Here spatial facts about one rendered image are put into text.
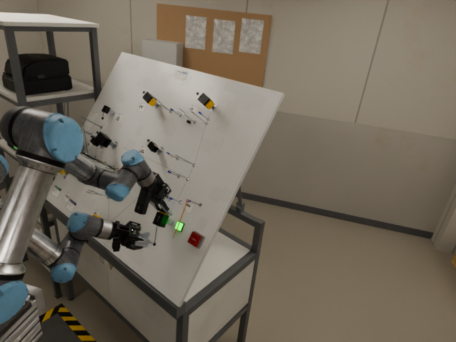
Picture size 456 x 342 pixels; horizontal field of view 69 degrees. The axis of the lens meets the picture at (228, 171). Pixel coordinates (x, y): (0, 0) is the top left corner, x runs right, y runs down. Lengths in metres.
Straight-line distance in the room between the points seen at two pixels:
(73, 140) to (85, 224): 0.48
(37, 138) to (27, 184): 0.12
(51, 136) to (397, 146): 3.21
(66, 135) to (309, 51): 2.75
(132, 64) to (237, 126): 0.89
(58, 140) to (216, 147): 0.81
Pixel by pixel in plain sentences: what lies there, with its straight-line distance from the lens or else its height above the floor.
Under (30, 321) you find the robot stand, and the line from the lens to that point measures 1.35.
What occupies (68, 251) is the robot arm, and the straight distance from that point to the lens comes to 1.36.
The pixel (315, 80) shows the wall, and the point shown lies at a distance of 3.42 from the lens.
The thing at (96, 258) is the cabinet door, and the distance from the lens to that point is 2.07.
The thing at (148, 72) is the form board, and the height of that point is 1.63.
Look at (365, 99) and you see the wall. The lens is 3.48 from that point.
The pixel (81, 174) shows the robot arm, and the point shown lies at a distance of 1.27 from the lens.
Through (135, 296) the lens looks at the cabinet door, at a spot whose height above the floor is 0.65.
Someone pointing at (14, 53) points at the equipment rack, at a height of 1.70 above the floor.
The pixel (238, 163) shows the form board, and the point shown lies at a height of 1.40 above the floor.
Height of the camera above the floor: 2.02
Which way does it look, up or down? 26 degrees down
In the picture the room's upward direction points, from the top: 6 degrees clockwise
